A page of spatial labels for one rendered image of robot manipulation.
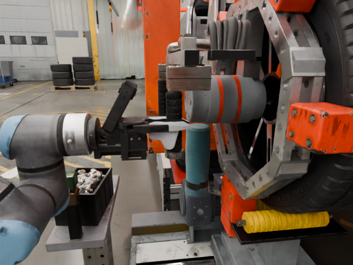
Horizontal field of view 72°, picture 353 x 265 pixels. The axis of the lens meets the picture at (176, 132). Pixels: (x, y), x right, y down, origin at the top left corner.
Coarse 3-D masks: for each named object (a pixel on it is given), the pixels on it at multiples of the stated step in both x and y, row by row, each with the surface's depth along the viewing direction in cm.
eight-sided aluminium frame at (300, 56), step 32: (256, 0) 56; (288, 32) 46; (224, 64) 91; (288, 64) 44; (320, 64) 44; (288, 96) 45; (224, 128) 97; (224, 160) 86; (288, 160) 48; (256, 192) 62
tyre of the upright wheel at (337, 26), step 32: (320, 0) 48; (352, 0) 43; (320, 32) 48; (352, 32) 41; (352, 64) 41; (352, 96) 41; (320, 160) 49; (352, 160) 44; (288, 192) 61; (320, 192) 50; (352, 192) 50
